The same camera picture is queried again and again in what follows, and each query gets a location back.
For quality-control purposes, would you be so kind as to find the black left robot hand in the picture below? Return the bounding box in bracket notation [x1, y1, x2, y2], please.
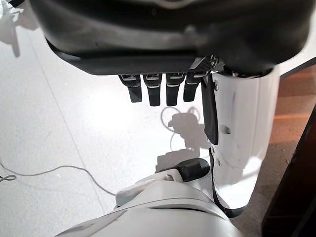
[27, 0, 312, 219]

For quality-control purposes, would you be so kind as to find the silver left robot leg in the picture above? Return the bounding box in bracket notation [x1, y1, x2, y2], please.
[55, 158, 245, 237]

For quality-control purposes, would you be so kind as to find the white floor cable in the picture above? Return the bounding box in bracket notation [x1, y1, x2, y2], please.
[0, 106, 213, 198]

